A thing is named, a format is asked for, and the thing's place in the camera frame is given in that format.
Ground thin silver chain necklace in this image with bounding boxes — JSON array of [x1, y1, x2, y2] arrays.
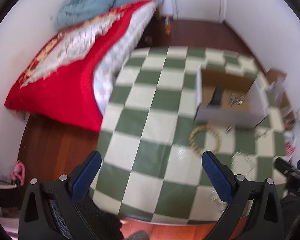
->
[[230, 149, 258, 178]]

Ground wooden bead bracelet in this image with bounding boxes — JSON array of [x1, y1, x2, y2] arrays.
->
[[188, 125, 222, 158]]

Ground thick silver curb chain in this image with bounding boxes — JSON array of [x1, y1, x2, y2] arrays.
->
[[227, 90, 247, 107]]

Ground black bangle bracelet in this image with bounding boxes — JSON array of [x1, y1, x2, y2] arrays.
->
[[210, 87, 224, 106]]

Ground white cardboard jewelry box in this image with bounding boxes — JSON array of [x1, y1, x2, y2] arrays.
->
[[193, 67, 269, 129]]

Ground white red plastic bag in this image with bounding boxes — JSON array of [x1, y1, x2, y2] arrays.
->
[[283, 130, 297, 161]]

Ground pink cloth item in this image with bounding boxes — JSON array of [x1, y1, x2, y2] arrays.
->
[[10, 160, 25, 186]]

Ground brown cardboard box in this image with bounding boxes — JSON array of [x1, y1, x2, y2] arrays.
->
[[266, 68, 296, 131]]

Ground green checkered tablecloth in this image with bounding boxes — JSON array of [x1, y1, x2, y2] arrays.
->
[[88, 45, 294, 225]]

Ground red patterned blanket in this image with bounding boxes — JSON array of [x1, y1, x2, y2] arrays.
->
[[4, 0, 155, 132]]

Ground diamond patterned mattress sheet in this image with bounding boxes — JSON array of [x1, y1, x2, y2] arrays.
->
[[93, 1, 158, 114]]

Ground orange drink bottle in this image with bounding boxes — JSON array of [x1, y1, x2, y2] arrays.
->
[[164, 17, 171, 36]]

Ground small tape roll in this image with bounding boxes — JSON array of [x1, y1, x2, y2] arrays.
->
[[145, 36, 152, 44]]

